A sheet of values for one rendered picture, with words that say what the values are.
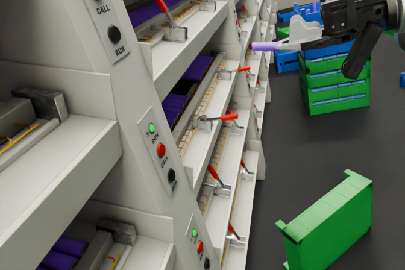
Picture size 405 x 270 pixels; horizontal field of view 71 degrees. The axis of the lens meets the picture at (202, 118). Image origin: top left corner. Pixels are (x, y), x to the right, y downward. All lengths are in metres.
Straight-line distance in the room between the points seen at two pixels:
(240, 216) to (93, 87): 0.71
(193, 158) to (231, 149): 0.34
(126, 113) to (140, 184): 0.09
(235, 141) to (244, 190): 0.19
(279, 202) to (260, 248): 0.20
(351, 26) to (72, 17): 0.48
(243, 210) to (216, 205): 0.25
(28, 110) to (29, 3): 0.10
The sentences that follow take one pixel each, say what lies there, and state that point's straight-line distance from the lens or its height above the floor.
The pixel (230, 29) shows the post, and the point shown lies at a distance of 0.96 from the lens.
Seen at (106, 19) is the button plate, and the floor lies 0.82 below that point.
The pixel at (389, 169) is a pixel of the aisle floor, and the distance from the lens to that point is 1.31.
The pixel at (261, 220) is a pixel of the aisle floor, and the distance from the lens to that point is 1.11.
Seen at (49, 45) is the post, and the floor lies 0.82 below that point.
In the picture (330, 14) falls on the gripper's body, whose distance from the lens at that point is 0.60.
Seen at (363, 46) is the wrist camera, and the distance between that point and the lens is 0.63.
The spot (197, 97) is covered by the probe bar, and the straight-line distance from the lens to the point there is 0.67.
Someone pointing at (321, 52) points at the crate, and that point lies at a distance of 1.51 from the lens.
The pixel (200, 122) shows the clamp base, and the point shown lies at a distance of 0.59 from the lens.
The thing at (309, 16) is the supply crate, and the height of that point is 0.52.
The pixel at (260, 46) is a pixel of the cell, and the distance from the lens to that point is 0.64.
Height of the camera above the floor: 0.84
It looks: 27 degrees down
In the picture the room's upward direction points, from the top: 17 degrees counter-clockwise
